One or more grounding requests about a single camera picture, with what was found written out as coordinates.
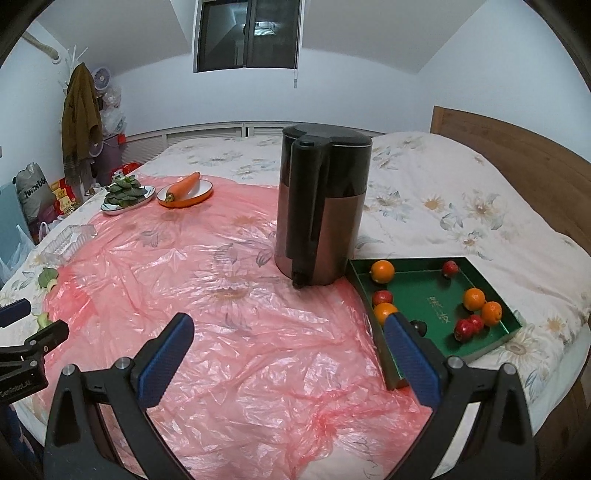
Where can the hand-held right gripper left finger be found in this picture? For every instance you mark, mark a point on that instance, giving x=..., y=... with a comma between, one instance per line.
x=166, y=364

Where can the carrot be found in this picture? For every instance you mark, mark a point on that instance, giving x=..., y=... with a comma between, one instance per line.
x=184, y=184

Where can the green leafy vegetable pile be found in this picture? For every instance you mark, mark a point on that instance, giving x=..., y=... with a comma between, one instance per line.
x=122, y=191

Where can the red bag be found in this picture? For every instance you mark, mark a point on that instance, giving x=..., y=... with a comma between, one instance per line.
x=131, y=168

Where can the white blind wand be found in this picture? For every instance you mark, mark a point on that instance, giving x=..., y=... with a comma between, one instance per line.
x=295, y=76

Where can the small red apple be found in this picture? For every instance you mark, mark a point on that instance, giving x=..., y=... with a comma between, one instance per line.
x=450, y=267
x=381, y=297
x=478, y=322
x=463, y=331

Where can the black and copper electric kettle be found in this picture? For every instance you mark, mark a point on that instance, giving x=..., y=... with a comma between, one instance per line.
x=332, y=230

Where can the purple bin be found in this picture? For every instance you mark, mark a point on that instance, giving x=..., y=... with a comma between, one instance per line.
x=111, y=157

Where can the small white plastic bag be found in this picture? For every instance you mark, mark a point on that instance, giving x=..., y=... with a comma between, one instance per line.
x=46, y=228

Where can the pink plastic sheet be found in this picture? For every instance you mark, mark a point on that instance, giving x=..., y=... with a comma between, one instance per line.
x=231, y=369

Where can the red and yellow gift box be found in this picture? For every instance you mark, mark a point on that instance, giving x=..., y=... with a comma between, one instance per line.
x=64, y=196

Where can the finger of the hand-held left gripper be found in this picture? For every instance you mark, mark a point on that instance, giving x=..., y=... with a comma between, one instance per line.
x=14, y=311
x=46, y=337

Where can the clear plastic container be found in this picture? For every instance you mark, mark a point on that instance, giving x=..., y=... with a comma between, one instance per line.
x=69, y=240

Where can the white oval plate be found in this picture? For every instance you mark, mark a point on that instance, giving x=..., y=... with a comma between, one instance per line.
x=150, y=191

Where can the grey printed bag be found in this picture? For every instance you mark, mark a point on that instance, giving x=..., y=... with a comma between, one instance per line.
x=34, y=189

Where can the green tray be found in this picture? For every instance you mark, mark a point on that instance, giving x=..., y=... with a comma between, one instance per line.
x=415, y=286

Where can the dark window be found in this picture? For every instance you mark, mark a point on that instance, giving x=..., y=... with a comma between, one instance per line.
x=221, y=37

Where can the wooden headboard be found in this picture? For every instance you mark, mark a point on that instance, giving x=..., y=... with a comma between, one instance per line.
x=508, y=138

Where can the white wall pipe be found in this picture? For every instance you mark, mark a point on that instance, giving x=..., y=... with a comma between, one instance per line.
x=41, y=48

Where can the clear plastic bags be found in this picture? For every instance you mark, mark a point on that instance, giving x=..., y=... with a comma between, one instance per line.
x=113, y=115

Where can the dark plum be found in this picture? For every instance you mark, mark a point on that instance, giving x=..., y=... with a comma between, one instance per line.
x=419, y=326

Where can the light blue plastic case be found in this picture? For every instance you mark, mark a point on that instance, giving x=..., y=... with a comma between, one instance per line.
x=9, y=212

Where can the white coat rack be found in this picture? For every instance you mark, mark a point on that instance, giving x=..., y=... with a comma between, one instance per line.
x=74, y=57

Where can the bok choy leaf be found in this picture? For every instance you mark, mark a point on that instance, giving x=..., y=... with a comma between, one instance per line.
x=47, y=277
x=41, y=318

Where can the olive brown coat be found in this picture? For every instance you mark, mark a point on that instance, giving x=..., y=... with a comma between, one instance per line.
x=78, y=110

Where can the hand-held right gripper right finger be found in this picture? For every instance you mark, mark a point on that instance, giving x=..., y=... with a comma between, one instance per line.
x=413, y=364

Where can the orange rimmed plate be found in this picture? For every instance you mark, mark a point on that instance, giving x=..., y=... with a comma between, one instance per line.
x=201, y=189

